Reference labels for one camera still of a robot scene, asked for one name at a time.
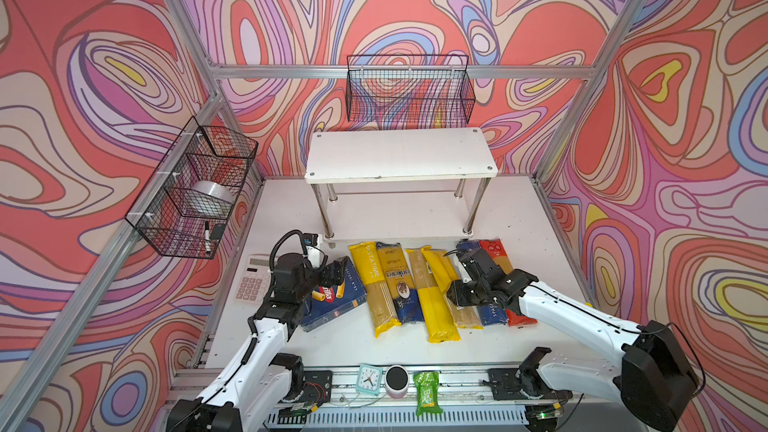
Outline teal alarm clock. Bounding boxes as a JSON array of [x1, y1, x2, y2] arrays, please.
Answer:
[[355, 364, 383, 396]]

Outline black wire basket back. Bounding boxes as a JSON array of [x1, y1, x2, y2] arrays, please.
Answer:
[[345, 52, 476, 130]]

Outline black wire basket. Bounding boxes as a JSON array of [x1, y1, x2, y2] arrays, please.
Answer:
[[345, 52, 476, 130], [125, 118, 258, 260]]

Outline yellow Pastatime spaghetti bag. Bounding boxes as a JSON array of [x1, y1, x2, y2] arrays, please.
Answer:
[[348, 242, 401, 338]]

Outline blue Barilla rigatoni box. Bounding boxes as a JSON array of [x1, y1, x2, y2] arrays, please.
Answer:
[[300, 256, 367, 332]]

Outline silver tape roll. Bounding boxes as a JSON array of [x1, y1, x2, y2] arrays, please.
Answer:
[[192, 180, 235, 203]]

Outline blue Ankara spaghetti bag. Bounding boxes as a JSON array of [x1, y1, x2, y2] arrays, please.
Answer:
[[376, 242, 424, 324]]

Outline black wire basket left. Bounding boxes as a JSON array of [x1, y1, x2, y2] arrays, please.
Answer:
[[125, 118, 258, 260]]

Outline blue Barilla spaghetti box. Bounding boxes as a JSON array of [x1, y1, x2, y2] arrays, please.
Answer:
[[457, 240, 508, 326]]

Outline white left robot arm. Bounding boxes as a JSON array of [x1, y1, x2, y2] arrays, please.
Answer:
[[165, 252, 350, 431]]

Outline white two-tier shelf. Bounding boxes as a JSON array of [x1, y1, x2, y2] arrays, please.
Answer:
[[305, 128, 498, 241]]

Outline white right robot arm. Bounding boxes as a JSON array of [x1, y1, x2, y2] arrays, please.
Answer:
[[446, 248, 704, 431]]

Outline clear yellow spaghetti bag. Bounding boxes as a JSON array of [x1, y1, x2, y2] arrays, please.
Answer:
[[420, 246, 483, 329]]

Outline green snack packet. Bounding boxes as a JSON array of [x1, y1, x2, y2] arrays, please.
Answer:
[[414, 371, 443, 417]]

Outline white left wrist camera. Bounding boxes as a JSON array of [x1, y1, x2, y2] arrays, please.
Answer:
[[302, 233, 328, 269]]

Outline red spaghetti bag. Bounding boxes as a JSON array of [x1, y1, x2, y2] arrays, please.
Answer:
[[479, 239, 537, 327]]

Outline white pink calculator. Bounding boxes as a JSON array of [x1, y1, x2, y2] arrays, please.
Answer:
[[234, 255, 271, 306]]

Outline aluminium frame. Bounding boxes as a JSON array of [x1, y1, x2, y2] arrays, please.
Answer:
[[0, 0, 682, 432]]

